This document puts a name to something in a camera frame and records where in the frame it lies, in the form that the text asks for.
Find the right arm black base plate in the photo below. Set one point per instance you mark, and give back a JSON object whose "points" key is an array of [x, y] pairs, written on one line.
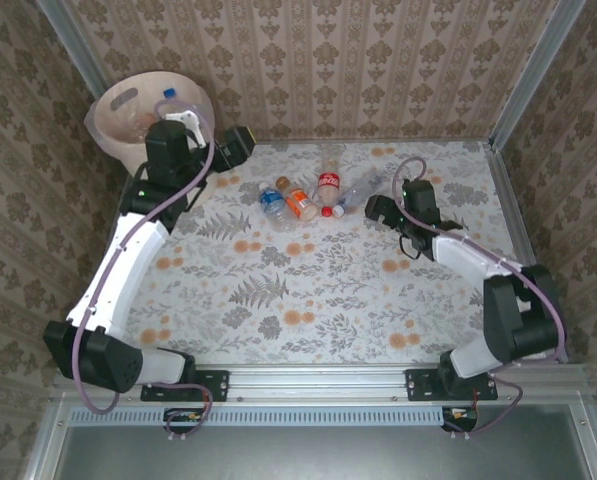
{"points": [[420, 385]]}

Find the orange label bottle brown cap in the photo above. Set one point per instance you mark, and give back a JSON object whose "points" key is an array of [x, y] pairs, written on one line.
{"points": [[300, 201]]}

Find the blue label plastic bottle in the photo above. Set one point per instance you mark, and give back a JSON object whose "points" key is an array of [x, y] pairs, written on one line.
{"points": [[273, 202]]}

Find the floral patterned table cover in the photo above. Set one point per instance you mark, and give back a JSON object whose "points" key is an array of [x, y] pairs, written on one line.
{"points": [[328, 310]]}

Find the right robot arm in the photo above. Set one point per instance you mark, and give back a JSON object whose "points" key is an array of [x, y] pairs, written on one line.
{"points": [[518, 320]]}

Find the white plastic waste bin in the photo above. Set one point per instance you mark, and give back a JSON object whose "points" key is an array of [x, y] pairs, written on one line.
{"points": [[123, 115]]}

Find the red label cola bottle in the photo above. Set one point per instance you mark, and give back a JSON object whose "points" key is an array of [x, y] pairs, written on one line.
{"points": [[328, 182]]}

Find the grey metal panel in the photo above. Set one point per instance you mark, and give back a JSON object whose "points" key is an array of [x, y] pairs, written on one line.
{"points": [[303, 455]]}

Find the aluminium frame post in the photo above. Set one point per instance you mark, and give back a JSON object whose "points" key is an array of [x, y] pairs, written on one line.
{"points": [[538, 70], [65, 30]]}

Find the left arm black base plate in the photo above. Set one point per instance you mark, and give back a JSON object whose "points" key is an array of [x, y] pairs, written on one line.
{"points": [[213, 385]]}

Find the crushed clear bottle white cap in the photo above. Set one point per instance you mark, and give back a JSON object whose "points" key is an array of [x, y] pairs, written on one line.
{"points": [[360, 189]]}

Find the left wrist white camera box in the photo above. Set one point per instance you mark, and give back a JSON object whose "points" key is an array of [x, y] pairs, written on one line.
{"points": [[185, 125]]}

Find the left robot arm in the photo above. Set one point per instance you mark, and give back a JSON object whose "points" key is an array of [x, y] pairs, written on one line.
{"points": [[113, 280]]}

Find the aluminium table edge rail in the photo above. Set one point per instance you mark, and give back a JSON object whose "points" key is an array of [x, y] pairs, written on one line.
{"points": [[378, 143], [513, 210]]}

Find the aluminium mounting rail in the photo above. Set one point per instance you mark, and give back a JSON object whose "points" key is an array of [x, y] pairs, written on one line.
{"points": [[318, 382]]}

